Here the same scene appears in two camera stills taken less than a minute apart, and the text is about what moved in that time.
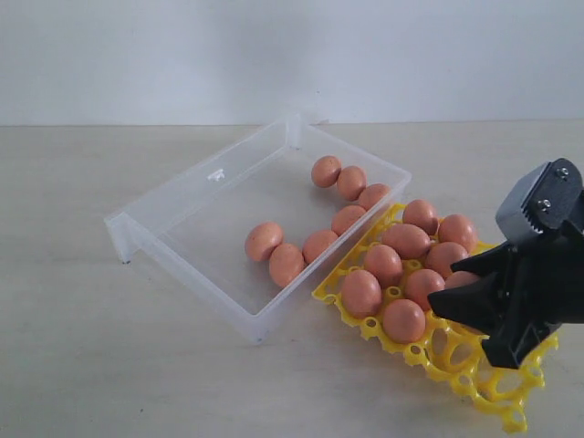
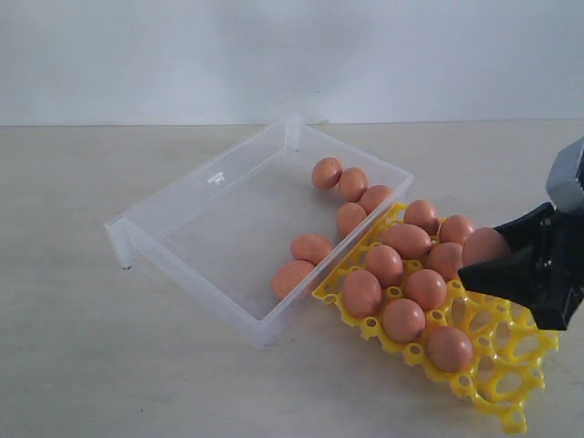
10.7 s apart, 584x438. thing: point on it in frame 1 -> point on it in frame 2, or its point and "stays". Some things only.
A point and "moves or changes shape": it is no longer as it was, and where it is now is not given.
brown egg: x=262 y=239 -> x=483 y=245
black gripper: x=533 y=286 -> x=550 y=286
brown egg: x=404 y=321 stays
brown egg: x=460 y=278 -> x=449 y=349
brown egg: x=458 y=229 stays
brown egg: x=408 y=240 stays
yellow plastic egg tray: x=384 y=282 stays
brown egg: x=385 y=262 stays
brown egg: x=325 y=171 stays
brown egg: x=420 y=213 stays
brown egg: x=439 y=256 stays
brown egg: x=361 y=293 stays
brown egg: x=316 y=242 moves or changes shape
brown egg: x=286 y=260 -> x=288 y=276
